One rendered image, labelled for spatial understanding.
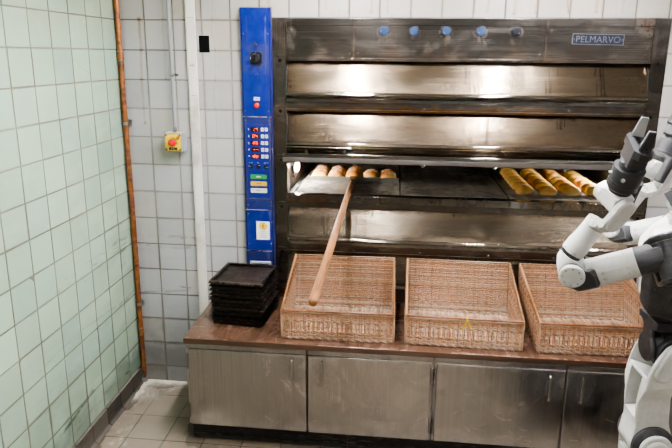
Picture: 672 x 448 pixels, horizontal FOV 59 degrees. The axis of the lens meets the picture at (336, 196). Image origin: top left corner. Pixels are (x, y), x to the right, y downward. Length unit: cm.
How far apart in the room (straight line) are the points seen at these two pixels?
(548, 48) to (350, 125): 105
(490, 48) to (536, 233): 99
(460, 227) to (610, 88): 101
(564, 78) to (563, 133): 27
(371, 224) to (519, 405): 115
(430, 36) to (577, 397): 186
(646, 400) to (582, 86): 155
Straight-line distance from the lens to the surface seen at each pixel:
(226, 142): 325
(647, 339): 231
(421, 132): 312
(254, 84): 315
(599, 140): 327
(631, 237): 250
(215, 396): 315
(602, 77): 326
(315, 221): 325
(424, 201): 318
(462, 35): 312
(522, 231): 329
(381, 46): 311
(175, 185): 339
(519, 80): 316
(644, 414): 240
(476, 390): 300
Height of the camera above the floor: 193
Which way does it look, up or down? 14 degrees down
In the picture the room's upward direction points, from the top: straight up
